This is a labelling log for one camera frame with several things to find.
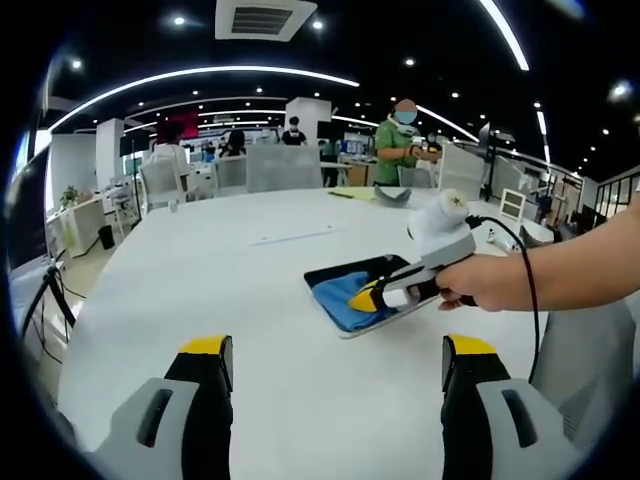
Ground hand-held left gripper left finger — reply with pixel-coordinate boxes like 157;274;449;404
94;333;235;480

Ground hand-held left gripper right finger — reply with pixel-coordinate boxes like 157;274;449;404
441;333;584;480

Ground blue cleaning cloth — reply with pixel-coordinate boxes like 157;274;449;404
313;272;402;332

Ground person's right hand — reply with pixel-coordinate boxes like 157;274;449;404
434;252;507;314

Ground small white device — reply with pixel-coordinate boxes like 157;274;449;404
486;228;522;252

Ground grey curved headset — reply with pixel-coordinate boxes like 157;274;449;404
373;185;414;209

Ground white desk partition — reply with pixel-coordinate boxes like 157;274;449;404
438;143;484;191

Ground white framed panel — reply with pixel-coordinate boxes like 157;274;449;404
499;188;528;222

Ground yellow paper pad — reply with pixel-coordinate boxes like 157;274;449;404
327;188;377;203

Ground grey mesh office chair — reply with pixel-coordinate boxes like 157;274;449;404
528;298;640;451

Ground black tripod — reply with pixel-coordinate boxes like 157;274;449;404
18;263;77;347

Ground white ceiling air vent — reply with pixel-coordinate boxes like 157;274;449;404
214;0;319;42

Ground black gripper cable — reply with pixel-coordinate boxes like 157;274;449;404
463;214;550;382

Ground red wall screen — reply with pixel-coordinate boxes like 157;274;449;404
156;110;201;141

